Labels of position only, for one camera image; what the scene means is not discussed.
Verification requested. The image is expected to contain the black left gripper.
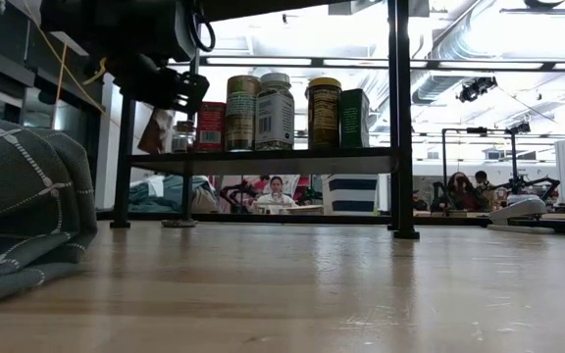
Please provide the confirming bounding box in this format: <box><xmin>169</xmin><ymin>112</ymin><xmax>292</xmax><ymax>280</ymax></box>
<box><xmin>39</xmin><ymin>0</ymin><xmax>211</xmax><ymax>115</ymax></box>

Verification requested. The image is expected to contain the small clear glass jar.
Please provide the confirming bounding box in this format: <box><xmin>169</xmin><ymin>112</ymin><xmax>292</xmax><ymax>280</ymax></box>
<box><xmin>171</xmin><ymin>120</ymin><xmax>197</xmax><ymax>154</ymax></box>

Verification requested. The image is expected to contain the red lid spice container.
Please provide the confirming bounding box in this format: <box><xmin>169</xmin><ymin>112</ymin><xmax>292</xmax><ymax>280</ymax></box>
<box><xmin>194</xmin><ymin>101</ymin><xmax>228</xmax><ymax>153</ymax></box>

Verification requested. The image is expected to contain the gold lid spice jar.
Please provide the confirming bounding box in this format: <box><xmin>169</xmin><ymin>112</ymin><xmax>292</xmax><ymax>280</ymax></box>
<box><xmin>225</xmin><ymin>75</ymin><xmax>262</xmax><ymax>152</ymax></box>

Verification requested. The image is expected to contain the white lid spice jar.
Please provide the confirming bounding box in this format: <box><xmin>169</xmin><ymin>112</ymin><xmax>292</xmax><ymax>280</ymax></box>
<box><xmin>254</xmin><ymin>72</ymin><xmax>296</xmax><ymax>151</ymax></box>

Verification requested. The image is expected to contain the dark wood black-frame shelf unit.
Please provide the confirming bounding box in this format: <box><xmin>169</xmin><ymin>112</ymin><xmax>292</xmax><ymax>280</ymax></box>
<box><xmin>109</xmin><ymin>0</ymin><xmax>421</xmax><ymax>241</ymax></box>

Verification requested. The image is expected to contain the yellow lid spice bottle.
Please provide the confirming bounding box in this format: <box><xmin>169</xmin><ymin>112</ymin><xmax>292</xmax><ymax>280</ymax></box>
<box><xmin>304</xmin><ymin>76</ymin><xmax>343</xmax><ymax>150</ymax></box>

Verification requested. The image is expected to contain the dark green spice tin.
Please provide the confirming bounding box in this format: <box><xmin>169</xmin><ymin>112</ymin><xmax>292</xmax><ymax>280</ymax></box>
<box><xmin>338</xmin><ymin>87</ymin><xmax>372</xmax><ymax>149</ymax></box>

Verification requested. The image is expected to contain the teal fabric heap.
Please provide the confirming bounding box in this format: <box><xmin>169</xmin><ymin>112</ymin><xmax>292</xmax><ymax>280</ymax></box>
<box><xmin>128</xmin><ymin>175</ymin><xmax>220</xmax><ymax>215</ymax></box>

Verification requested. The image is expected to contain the grey checked cloth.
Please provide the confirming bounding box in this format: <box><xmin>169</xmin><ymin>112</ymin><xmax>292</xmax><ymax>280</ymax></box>
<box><xmin>0</xmin><ymin>115</ymin><xmax>100</xmax><ymax>310</ymax></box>

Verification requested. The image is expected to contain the white navy striped bin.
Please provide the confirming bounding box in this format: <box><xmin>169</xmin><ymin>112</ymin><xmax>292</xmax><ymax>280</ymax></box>
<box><xmin>321</xmin><ymin>174</ymin><xmax>380</xmax><ymax>217</ymax></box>

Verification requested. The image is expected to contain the white stapler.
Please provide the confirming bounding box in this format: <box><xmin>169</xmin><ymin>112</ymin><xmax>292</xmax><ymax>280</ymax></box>
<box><xmin>487</xmin><ymin>194</ymin><xmax>556</xmax><ymax>234</ymax></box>

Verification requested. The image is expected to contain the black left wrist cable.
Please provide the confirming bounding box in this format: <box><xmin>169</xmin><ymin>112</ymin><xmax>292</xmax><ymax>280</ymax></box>
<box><xmin>186</xmin><ymin>0</ymin><xmax>217</xmax><ymax>54</ymax></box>

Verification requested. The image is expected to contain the black ceiling camera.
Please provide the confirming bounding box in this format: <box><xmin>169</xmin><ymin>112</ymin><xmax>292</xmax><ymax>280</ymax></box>
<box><xmin>456</xmin><ymin>76</ymin><xmax>499</xmax><ymax>104</ymax></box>

